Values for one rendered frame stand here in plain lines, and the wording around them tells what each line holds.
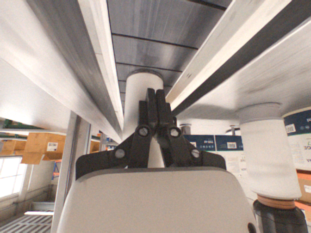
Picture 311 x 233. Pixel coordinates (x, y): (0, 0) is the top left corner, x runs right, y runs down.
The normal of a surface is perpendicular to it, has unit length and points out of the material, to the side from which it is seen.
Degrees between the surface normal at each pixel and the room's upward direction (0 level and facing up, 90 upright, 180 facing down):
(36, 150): 92
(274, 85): 0
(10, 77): 0
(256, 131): 93
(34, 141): 90
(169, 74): 0
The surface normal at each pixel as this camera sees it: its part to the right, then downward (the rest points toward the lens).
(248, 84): 0.00, 0.96
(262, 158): -0.78, -0.13
